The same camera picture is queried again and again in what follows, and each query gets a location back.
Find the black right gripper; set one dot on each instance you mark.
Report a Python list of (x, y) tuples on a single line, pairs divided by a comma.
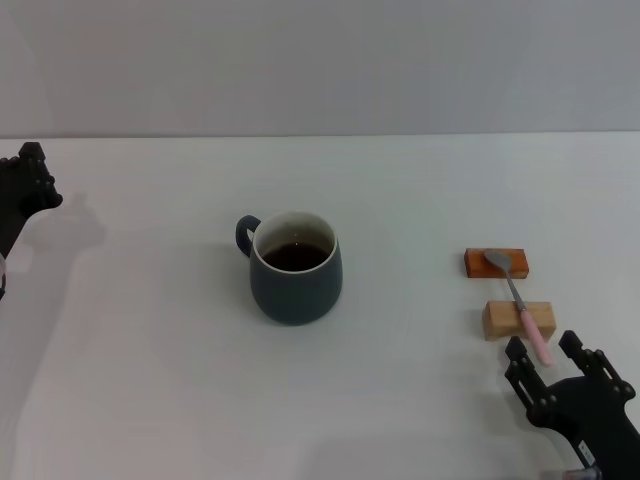
[(595, 420)]

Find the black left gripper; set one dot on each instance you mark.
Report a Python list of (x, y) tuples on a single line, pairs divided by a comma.
[(11, 220)]

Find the dark grey ceramic mug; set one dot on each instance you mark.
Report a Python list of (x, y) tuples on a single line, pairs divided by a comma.
[(295, 300)]

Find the dark coffee liquid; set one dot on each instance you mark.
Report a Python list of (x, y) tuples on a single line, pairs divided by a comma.
[(297, 257)]

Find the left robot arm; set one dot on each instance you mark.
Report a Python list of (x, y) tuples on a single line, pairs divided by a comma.
[(2, 280)]

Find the light wooden arch block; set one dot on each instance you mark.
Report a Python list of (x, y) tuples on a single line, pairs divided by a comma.
[(500, 320)]

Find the dark brown wooden block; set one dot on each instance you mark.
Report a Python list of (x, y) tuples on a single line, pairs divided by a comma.
[(475, 265)]

